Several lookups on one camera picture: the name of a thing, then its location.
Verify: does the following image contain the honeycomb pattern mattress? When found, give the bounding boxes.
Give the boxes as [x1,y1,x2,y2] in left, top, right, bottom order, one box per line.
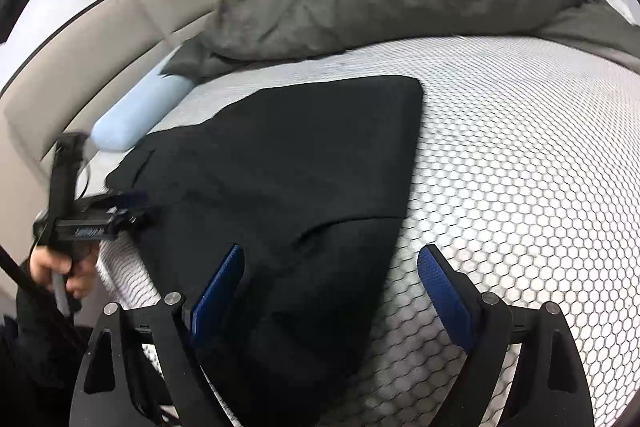
[95,34,640,427]

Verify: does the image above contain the person's left hand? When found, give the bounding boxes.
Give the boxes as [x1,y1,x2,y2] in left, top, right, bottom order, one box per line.
[29,239,101,300]

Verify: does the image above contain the beige padded headboard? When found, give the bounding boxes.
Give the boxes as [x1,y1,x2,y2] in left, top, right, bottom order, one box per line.
[0,0,241,303]

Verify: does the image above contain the person's left forearm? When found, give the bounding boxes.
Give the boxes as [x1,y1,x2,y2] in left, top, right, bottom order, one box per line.
[0,287,96,427]

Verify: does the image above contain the light blue pillow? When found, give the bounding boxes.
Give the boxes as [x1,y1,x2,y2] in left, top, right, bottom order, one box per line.
[91,57,193,154]

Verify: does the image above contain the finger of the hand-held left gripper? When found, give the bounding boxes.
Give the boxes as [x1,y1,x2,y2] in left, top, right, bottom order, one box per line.
[116,206,163,231]
[112,189,149,208]

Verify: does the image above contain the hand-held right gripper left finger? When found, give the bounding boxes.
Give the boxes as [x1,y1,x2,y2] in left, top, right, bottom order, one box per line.
[69,243,246,427]

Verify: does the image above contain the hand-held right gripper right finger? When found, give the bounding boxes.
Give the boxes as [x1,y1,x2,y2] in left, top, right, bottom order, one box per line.
[416,245,596,427]

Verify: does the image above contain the black strap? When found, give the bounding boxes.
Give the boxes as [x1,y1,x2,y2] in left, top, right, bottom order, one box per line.
[0,247,88,350]

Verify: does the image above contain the black pants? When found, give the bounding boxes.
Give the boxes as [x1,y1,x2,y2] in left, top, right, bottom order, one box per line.
[105,75,426,425]

